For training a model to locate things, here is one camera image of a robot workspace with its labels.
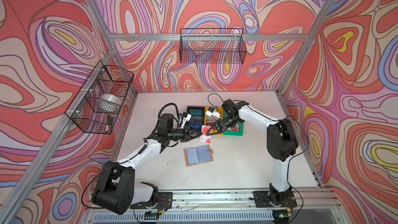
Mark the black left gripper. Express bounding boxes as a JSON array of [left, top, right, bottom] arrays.
[[166, 127, 201, 143]]

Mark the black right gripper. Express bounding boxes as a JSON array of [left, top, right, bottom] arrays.
[[206, 114, 242, 136]]

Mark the tan card holder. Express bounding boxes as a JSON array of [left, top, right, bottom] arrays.
[[183, 145, 214, 167]]

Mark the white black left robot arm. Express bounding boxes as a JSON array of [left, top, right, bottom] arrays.
[[91, 114, 202, 215]]

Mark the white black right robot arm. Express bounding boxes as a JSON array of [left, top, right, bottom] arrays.
[[206, 100, 299, 193]]

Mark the teal card in black bin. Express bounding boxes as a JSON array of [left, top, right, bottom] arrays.
[[189, 109, 203, 117]]

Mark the yellow plastic bin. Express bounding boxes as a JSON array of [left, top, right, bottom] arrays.
[[204, 107, 223, 134]]

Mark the black plastic bin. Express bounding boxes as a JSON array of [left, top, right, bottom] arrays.
[[186, 106, 205, 130]]

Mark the green plastic bin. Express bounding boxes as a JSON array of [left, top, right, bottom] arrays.
[[223, 122, 244, 136]]

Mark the white tape roll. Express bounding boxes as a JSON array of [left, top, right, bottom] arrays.
[[99, 93, 122, 105]]

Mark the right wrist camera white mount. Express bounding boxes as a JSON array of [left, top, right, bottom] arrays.
[[205, 106, 221, 119]]

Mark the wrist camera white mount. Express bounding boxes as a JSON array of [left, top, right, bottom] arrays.
[[179, 112, 192, 128], [205, 106, 221, 119]]

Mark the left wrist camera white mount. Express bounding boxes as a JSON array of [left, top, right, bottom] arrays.
[[179, 112, 192, 128]]

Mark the black corrugated cable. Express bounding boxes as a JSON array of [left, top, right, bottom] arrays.
[[158, 102, 180, 122]]

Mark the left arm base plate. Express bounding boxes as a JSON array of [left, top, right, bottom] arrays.
[[130, 191, 173, 211]]

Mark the back wire basket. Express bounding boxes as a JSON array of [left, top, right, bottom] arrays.
[[179, 27, 247, 64]]

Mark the wire basket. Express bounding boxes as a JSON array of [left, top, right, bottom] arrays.
[[179, 27, 247, 64], [65, 61, 134, 135]]

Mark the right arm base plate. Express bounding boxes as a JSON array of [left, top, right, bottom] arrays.
[[250, 188, 297, 209]]

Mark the left wire basket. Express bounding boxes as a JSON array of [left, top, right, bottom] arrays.
[[65, 61, 134, 135]]

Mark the aluminium rail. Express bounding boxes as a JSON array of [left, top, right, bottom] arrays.
[[80, 188, 350, 224]]

